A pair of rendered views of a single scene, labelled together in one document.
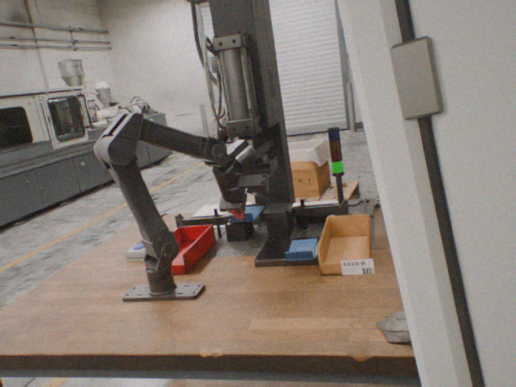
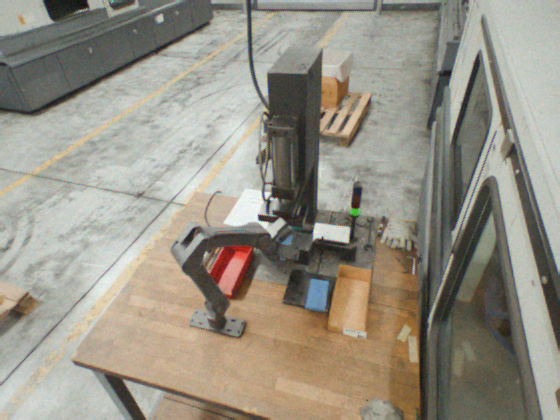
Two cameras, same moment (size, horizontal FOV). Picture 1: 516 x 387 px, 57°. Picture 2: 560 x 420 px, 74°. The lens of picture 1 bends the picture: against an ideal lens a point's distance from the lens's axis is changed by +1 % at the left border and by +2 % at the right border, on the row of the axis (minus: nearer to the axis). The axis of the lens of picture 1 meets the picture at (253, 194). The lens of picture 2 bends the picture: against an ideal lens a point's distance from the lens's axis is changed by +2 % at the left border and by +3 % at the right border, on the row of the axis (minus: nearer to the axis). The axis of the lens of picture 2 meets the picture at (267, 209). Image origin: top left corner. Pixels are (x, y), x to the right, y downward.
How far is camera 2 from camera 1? 0.73 m
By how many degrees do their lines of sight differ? 25
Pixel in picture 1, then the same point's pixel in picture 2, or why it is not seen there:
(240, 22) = (294, 104)
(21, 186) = (84, 54)
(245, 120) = (287, 189)
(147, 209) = (208, 288)
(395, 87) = not seen: outside the picture
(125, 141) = (195, 258)
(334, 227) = (343, 271)
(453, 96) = not seen: outside the picture
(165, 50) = not seen: outside the picture
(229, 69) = (279, 151)
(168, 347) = (222, 397)
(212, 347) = (251, 405)
